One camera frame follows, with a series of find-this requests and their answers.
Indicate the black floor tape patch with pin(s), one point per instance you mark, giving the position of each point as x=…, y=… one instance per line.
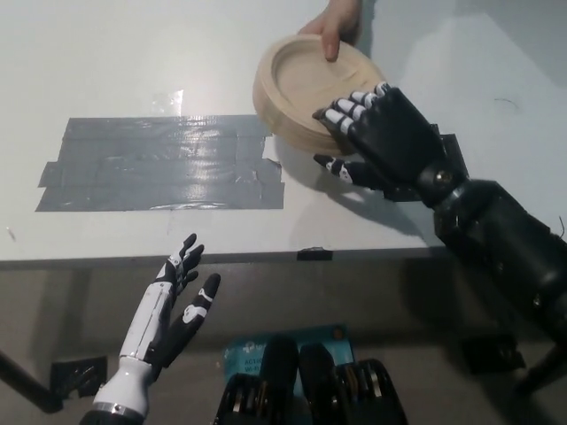
x=80, y=376

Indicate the beige paper plate stack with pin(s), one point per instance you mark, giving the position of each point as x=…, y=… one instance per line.
x=305, y=93

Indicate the person's bare hand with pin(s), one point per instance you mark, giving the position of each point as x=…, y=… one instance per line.
x=330, y=22

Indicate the teal cardboard box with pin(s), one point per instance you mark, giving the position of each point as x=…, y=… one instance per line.
x=339, y=341

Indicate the clear tape piece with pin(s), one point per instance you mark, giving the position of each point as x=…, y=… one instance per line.
x=170, y=102

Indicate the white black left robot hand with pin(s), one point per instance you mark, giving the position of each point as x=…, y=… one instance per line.
x=177, y=323

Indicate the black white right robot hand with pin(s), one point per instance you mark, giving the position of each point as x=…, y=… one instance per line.
x=390, y=137

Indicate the grey duct tape patch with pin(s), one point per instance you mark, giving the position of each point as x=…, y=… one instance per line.
x=164, y=170

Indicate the black tape patch on table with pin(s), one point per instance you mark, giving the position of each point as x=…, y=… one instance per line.
x=454, y=155

